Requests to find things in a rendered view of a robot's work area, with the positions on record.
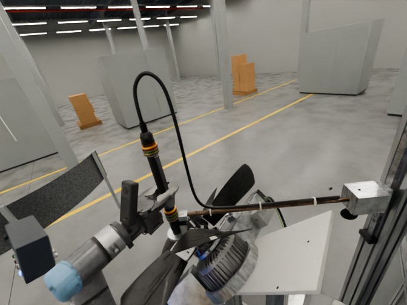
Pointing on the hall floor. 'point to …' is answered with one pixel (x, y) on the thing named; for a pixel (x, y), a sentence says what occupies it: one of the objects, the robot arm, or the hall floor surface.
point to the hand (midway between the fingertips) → (170, 184)
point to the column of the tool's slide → (368, 287)
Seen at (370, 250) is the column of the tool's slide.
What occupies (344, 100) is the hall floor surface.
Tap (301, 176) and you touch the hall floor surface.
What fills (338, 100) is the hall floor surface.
